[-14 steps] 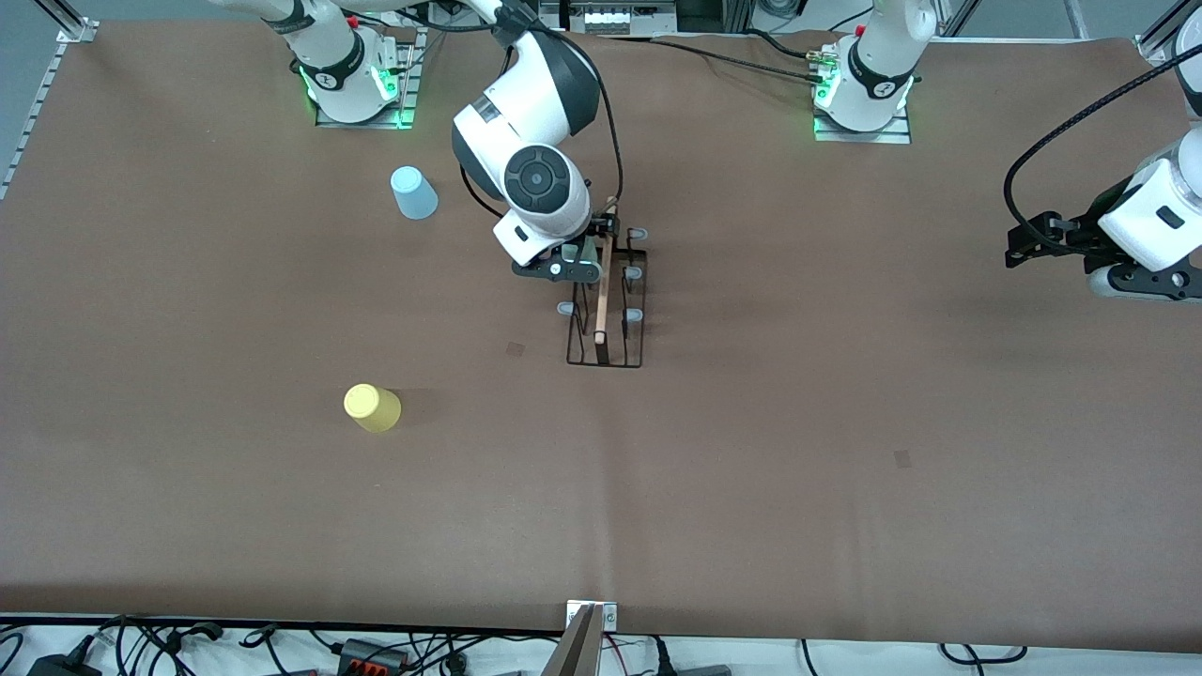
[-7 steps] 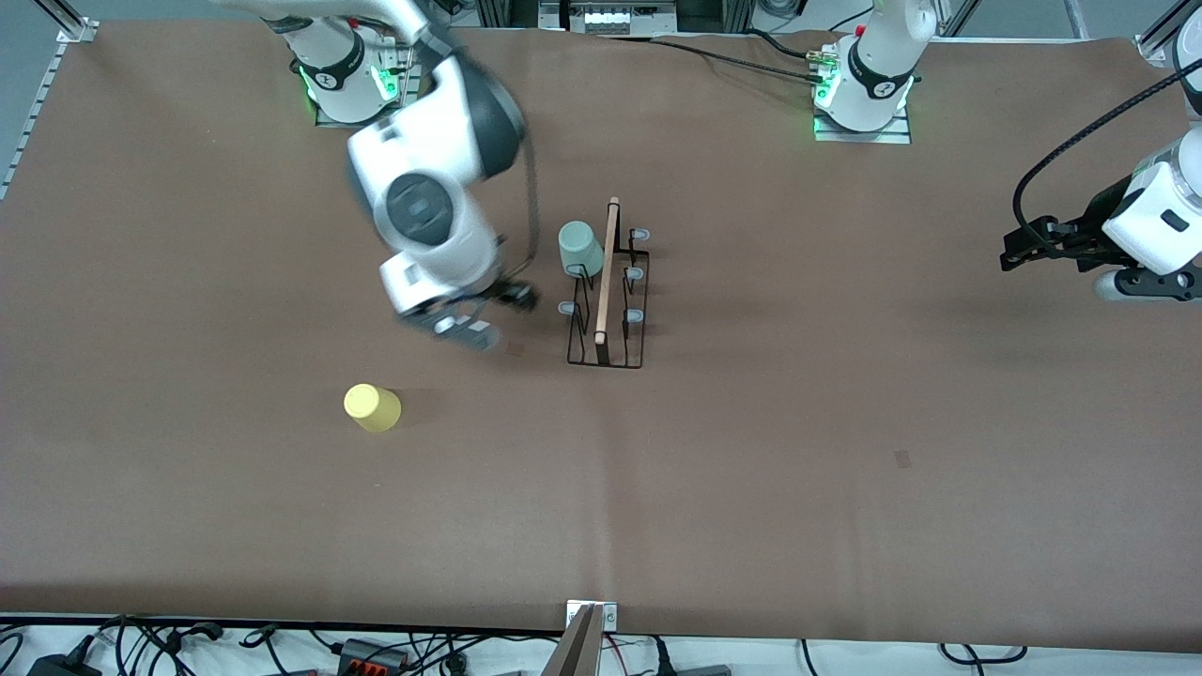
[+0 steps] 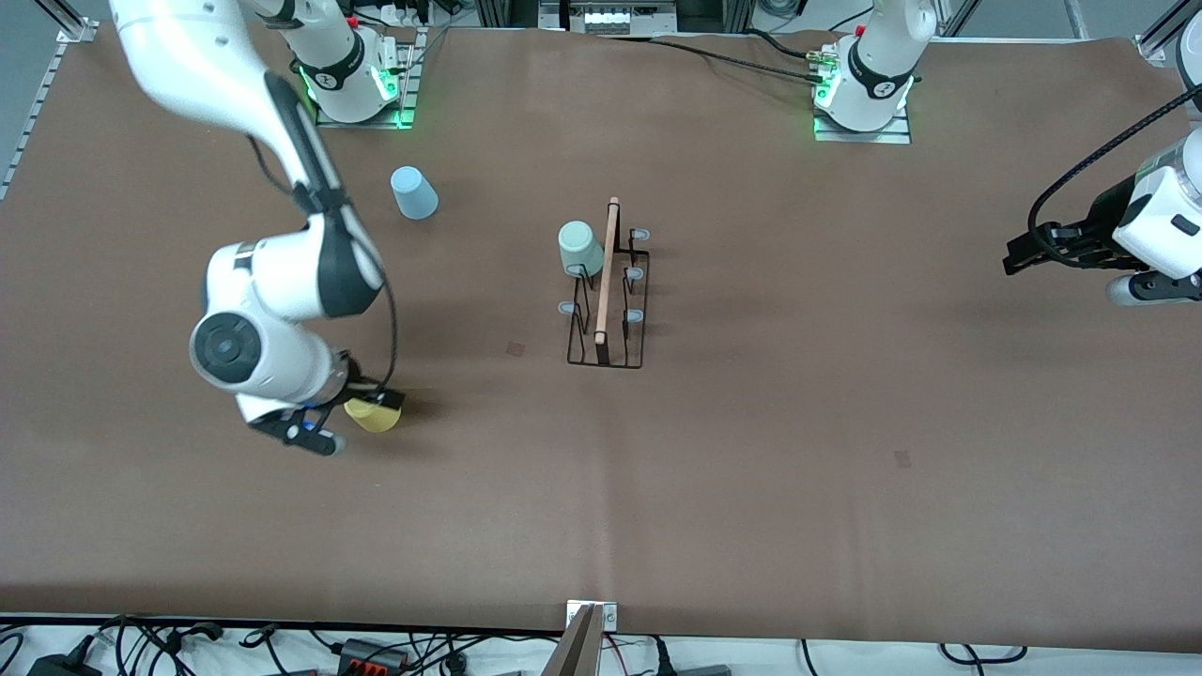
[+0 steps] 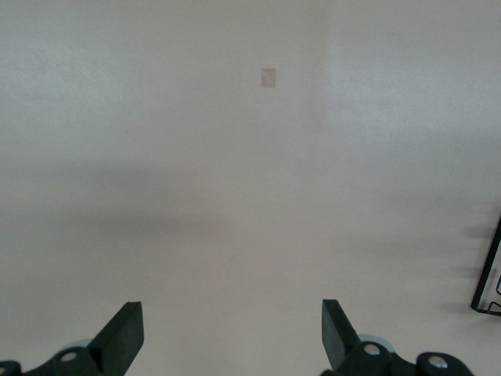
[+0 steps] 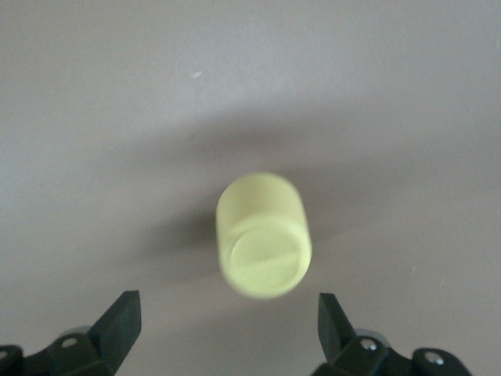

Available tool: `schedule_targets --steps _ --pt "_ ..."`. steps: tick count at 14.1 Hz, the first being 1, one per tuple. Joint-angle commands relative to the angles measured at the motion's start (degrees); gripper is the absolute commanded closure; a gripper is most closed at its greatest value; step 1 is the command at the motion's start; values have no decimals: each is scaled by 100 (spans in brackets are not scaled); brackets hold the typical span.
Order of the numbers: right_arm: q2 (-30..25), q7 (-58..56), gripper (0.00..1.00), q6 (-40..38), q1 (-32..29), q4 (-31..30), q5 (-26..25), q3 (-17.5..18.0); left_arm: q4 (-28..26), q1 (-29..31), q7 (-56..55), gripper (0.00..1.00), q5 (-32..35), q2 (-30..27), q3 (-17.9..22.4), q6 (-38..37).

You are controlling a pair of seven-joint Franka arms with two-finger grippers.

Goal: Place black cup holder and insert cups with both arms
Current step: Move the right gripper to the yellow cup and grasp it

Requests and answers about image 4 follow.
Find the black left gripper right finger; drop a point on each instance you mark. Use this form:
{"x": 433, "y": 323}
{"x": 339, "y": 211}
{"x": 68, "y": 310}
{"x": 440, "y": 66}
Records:
{"x": 340, "y": 340}

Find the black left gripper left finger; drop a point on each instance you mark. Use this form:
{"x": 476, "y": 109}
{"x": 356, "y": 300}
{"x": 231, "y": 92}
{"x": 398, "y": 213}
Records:
{"x": 117, "y": 340}

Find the beige tape patch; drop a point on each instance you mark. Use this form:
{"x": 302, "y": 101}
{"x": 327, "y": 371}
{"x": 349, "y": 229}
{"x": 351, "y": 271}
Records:
{"x": 268, "y": 77}

